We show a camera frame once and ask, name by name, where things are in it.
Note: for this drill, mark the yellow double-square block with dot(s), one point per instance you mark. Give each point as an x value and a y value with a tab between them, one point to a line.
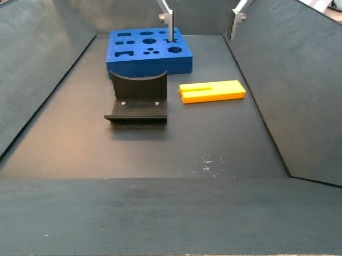
212	91

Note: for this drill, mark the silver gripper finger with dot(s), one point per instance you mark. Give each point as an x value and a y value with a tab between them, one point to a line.
240	16
166	16

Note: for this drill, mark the blue foam shape board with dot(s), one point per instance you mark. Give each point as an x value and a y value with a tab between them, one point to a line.
141	52

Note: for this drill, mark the black curved stand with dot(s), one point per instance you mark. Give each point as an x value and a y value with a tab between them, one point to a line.
141	99

